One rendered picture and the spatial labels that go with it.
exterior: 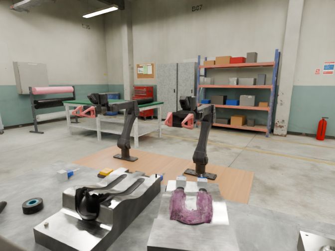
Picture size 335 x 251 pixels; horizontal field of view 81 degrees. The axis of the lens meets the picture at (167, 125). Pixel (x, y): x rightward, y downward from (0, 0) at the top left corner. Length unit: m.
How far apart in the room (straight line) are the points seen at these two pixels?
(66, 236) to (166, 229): 0.34
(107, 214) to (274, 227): 0.66
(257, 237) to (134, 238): 0.46
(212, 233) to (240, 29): 6.03
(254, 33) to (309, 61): 1.53
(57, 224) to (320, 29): 6.09
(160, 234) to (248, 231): 0.38
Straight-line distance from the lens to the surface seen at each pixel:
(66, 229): 0.87
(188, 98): 0.91
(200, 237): 0.69
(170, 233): 0.70
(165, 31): 7.51
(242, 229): 0.93
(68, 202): 0.94
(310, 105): 6.10
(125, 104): 1.47
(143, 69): 7.90
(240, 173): 1.39
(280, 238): 0.95
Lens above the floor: 1.37
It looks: 12 degrees down
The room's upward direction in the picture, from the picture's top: straight up
